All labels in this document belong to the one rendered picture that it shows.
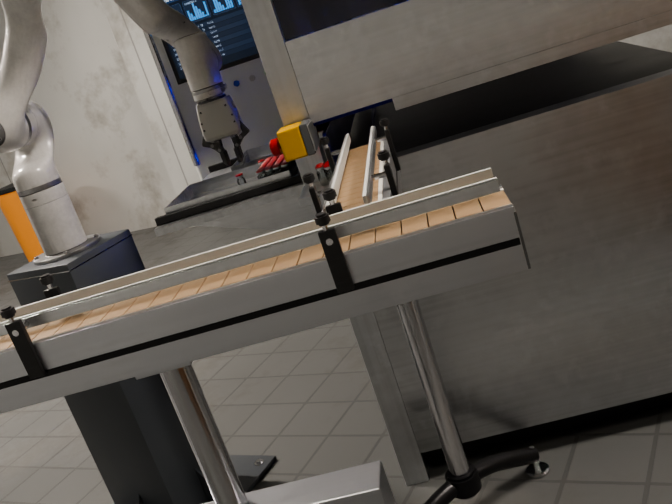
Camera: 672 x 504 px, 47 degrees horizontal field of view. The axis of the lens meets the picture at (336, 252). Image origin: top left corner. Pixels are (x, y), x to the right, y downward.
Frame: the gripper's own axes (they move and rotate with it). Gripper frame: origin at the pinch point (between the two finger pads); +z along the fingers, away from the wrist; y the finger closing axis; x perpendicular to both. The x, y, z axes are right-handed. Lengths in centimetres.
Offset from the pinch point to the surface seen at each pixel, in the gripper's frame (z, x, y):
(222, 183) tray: 8.9, -16.9, 9.9
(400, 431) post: 81, 15, -21
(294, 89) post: -12.4, 14.9, -23.3
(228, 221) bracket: 15.2, 5.1, 5.6
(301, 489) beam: 43, 90, -15
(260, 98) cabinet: -5, -87, 5
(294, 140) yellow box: -2.4, 24.0, -21.0
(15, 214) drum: 47, -409, 299
